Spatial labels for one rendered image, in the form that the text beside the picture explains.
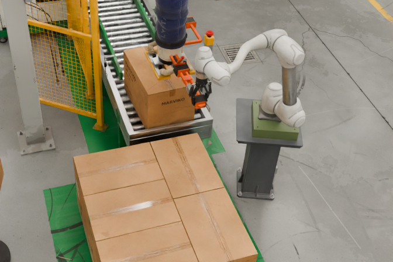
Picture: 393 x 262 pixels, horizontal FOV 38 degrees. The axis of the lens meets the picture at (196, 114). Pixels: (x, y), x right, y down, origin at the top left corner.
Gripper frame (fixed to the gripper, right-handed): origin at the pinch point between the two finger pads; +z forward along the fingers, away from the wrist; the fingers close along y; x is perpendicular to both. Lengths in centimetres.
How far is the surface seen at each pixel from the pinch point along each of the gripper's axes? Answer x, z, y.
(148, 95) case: -51, 32, 20
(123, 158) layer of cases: -30, 72, 45
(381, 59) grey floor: -150, 127, -286
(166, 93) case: -51, 34, 5
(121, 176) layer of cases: -13, 72, 51
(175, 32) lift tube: -49, -21, 1
